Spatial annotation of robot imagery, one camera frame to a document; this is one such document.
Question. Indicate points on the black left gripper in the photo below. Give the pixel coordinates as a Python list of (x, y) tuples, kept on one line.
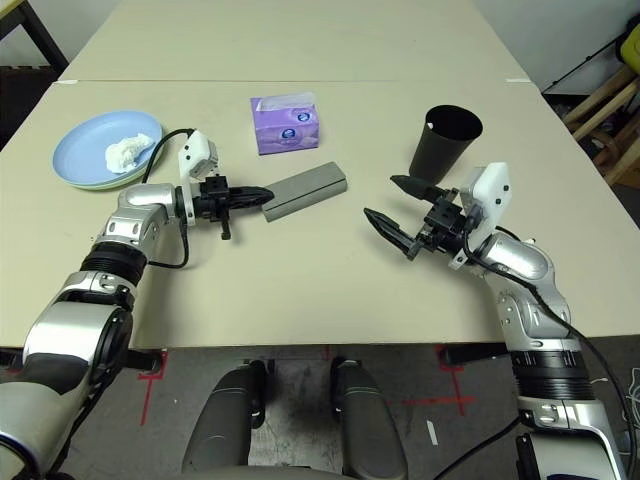
[(215, 197)]

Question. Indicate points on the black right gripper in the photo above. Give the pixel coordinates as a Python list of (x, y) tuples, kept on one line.
[(445, 222)]

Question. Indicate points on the grey glasses case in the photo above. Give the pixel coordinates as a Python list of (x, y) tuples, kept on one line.
[(310, 187)]

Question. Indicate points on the white tissue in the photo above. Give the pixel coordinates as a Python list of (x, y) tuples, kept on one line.
[(125, 155)]

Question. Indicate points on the blue plastic plate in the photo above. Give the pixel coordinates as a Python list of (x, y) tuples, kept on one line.
[(85, 150)]

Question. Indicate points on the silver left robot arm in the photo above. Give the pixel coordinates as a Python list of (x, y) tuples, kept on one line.
[(65, 325)]

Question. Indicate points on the black plastic cup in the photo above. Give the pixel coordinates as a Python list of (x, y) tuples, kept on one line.
[(440, 155)]

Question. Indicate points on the purple tissue pack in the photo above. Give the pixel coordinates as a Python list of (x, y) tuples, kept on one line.
[(285, 135)]

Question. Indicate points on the green plastic plate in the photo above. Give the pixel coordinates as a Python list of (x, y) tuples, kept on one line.
[(110, 187)]

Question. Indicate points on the black table foot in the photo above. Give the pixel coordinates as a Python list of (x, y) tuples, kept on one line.
[(145, 361), (475, 356)]

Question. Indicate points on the red floor tape cross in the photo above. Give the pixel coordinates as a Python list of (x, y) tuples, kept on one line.
[(457, 395)]

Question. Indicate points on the grey right robot leg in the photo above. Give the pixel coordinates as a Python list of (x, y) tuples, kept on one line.
[(370, 415)]

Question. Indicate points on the grey robot leg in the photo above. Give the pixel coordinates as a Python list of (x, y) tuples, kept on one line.
[(370, 415), (225, 415)]

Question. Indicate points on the grey left robot leg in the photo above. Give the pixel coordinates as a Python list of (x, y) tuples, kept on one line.
[(225, 415)]

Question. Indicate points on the white floor tape strip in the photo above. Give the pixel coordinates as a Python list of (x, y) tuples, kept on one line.
[(432, 433)]

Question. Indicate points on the red floor tape mark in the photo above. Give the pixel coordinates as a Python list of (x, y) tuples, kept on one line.
[(145, 400)]

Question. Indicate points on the yellow-green object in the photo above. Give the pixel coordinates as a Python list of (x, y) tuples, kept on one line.
[(631, 47)]

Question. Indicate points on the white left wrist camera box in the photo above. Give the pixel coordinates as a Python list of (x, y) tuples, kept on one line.
[(197, 150)]

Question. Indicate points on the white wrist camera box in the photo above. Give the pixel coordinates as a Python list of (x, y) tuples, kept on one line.
[(197, 150), (487, 195)]

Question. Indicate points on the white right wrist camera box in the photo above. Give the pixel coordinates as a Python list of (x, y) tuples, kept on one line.
[(487, 195)]

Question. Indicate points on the wooden frame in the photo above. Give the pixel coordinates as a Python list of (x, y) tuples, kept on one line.
[(597, 97)]

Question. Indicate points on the side table with black frame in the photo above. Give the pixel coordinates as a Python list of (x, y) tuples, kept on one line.
[(50, 47)]

